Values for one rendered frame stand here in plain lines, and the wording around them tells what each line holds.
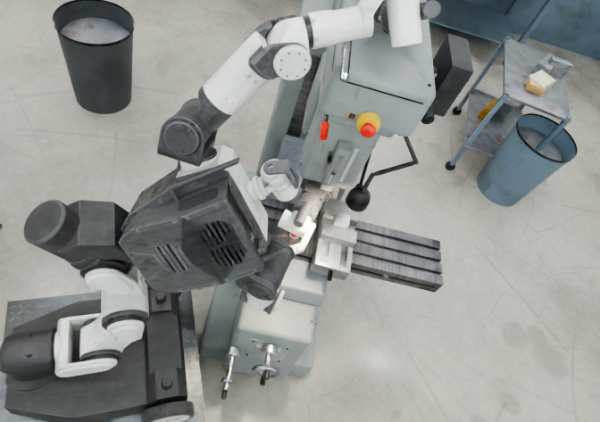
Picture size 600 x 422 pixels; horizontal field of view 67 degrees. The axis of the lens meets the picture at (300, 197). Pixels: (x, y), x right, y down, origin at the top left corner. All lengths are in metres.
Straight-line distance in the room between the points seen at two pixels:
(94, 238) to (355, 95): 0.71
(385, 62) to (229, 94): 0.40
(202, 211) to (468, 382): 2.40
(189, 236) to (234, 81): 0.34
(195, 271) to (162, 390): 0.94
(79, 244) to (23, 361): 0.83
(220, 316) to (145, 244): 1.46
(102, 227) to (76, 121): 2.40
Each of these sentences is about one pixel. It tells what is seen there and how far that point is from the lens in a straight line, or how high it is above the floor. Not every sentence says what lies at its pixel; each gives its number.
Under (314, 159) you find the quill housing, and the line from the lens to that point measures 1.50.
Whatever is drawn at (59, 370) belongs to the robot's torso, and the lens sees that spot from 1.90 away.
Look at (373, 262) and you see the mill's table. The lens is 2.00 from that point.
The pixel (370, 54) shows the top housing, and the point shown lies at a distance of 1.18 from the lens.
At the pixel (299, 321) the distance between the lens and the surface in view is 2.00.
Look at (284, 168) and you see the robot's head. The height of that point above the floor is 1.70.
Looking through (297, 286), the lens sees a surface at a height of 0.82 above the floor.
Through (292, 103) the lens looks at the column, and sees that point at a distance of 1.95.
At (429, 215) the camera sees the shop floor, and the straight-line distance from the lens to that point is 3.56.
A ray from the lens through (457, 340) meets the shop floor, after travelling 3.16.
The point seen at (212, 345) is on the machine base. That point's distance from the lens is 2.44.
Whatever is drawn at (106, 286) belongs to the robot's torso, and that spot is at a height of 1.34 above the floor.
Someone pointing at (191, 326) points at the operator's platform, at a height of 0.40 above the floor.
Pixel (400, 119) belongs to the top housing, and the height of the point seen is 1.79.
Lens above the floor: 2.51
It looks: 51 degrees down
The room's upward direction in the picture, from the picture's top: 22 degrees clockwise
